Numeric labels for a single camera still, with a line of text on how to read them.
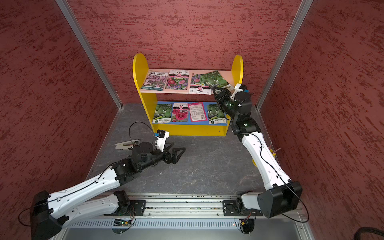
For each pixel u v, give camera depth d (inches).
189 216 29.0
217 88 28.6
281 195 15.0
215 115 38.0
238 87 25.1
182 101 44.4
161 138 24.1
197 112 38.4
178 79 30.6
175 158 24.4
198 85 29.5
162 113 38.2
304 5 27.7
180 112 38.3
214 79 31.0
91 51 34.5
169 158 24.4
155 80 29.9
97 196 19.3
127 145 37.3
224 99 24.0
